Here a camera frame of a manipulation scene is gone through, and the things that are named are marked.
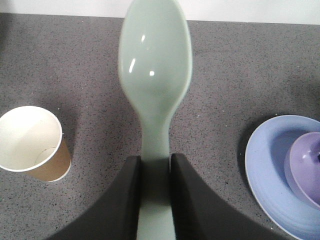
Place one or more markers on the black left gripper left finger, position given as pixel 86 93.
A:
pixel 115 214

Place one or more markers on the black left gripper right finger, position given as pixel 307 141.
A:
pixel 200 214

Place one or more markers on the purple plastic bowl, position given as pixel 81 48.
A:
pixel 302 168

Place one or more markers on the pale green plastic spoon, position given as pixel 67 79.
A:
pixel 155 71

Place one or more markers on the light blue plastic plate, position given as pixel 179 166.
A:
pixel 264 166

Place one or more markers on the brown paper cup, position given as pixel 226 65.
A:
pixel 32 143

